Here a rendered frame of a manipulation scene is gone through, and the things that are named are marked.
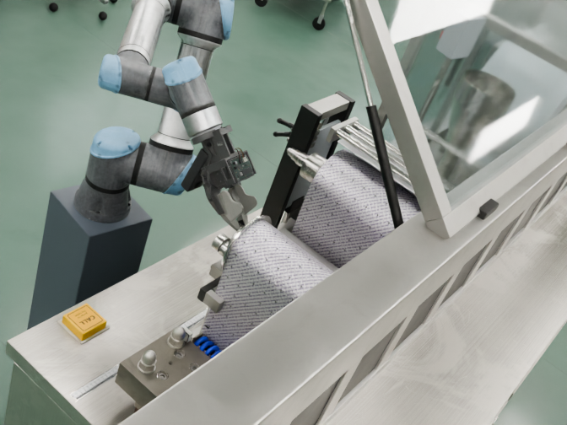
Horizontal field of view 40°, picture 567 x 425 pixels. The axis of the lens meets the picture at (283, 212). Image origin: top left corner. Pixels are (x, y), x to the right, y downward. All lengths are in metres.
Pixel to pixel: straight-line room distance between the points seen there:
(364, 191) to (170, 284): 0.60
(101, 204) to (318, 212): 0.65
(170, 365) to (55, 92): 2.91
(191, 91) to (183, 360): 0.54
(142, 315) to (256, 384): 1.11
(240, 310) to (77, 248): 0.67
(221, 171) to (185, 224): 2.09
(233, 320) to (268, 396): 0.84
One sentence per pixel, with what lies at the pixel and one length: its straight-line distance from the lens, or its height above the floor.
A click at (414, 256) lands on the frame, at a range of 1.02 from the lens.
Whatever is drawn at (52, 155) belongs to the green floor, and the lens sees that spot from 3.85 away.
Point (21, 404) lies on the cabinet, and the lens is 1.83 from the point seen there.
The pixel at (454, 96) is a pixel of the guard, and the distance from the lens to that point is 1.21.
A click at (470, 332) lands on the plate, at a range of 1.32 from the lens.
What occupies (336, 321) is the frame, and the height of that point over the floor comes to 1.65.
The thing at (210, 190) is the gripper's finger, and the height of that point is 1.33.
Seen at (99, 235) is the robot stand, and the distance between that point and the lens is 2.05.
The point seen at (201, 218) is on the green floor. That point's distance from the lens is 3.68.
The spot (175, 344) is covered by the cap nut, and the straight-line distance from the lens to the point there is 1.62.
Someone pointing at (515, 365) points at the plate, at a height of 1.44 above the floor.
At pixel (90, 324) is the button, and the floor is 0.92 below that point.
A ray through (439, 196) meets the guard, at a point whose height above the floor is 1.70.
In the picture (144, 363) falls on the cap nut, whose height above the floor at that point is 1.05.
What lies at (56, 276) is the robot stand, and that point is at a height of 0.67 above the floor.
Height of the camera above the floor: 2.22
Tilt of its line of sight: 35 degrees down
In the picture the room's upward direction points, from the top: 22 degrees clockwise
